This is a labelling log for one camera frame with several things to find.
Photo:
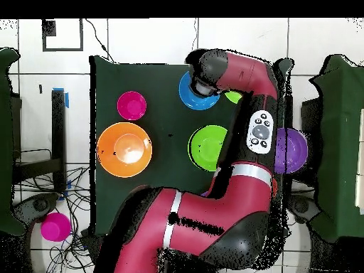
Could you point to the dark green table cloth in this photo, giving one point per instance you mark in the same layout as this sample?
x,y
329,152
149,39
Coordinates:
x,y
170,128

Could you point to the pink cup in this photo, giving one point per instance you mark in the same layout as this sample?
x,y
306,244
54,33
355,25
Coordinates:
x,y
55,227

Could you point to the black power adapter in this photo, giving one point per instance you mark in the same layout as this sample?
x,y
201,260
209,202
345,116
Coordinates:
x,y
88,240

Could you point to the large green bowl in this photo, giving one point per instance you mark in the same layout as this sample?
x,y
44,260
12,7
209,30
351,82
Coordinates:
x,y
233,96

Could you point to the green cloth covered table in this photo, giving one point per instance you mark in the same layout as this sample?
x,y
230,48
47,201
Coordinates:
x,y
5,142
338,142

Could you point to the large orange bowl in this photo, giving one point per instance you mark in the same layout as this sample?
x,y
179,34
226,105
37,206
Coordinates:
x,y
124,150

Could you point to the pink bowl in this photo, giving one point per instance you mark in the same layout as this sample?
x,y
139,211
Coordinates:
x,y
132,105

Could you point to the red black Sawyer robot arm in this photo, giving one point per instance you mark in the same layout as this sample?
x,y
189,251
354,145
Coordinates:
x,y
221,199

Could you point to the black grey base foot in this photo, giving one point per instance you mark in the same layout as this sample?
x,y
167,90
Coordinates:
x,y
304,209
39,204

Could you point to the blue bowl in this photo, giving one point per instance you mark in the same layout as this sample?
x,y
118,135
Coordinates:
x,y
187,99

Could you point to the small green bowl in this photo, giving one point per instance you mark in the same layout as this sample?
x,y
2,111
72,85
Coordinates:
x,y
206,148

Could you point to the purple bowl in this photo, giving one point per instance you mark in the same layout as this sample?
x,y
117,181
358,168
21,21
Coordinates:
x,y
293,150
204,194

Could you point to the black metal stool frame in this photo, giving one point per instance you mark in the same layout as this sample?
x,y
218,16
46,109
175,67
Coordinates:
x,y
58,128

